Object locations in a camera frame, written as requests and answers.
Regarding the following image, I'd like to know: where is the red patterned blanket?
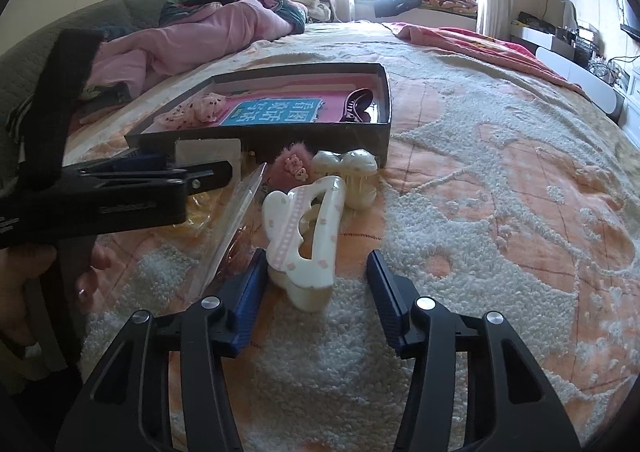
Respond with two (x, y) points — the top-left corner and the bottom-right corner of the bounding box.
(389, 21), (587, 94)

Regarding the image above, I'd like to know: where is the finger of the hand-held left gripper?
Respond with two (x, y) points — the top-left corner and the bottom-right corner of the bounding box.
(64, 159), (234, 196)
(111, 153), (169, 172)

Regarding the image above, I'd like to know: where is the person's left hand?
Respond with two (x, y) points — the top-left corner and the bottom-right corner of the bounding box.
(0, 245), (114, 350)

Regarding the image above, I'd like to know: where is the clear plastic bag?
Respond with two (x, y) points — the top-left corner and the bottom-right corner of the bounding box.
(196, 162), (269, 284)

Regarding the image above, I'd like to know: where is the white earring card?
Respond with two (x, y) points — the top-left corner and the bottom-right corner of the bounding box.
(175, 137), (243, 170)

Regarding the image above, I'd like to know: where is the pink fluffy hair clip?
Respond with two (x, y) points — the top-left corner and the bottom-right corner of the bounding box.
(272, 144), (316, 184)

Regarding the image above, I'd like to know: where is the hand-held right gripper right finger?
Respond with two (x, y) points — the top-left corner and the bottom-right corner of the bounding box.
(367, 249), (581, 452)

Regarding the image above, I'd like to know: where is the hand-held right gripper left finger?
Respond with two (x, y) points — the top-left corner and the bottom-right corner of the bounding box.
(55, 248), (268, 452)

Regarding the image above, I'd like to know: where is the pink quilt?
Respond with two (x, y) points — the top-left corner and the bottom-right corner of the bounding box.
(86, 0), (307, 89)

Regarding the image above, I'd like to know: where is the white twin-ball hair clip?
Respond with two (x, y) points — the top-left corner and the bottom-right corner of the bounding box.
(311, 148), (379, 211)

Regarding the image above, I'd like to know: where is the black shallow cardboard box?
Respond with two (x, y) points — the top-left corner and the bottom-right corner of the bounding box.
(124, 63), (392, 169)

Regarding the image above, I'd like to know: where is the white pink-dotted hair claw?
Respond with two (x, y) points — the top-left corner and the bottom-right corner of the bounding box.
(262, 175), (348, 313)

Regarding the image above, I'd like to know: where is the colourful folded blanket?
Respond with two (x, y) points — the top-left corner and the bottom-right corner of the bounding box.
(422, 0), (479, 16)

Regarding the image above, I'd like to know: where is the white cabinet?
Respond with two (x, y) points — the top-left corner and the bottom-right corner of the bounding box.
(510, 11), (632, 117)

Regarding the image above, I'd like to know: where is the grey padded headboard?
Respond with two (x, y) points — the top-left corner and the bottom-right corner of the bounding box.
(0, 0), (201, 143)

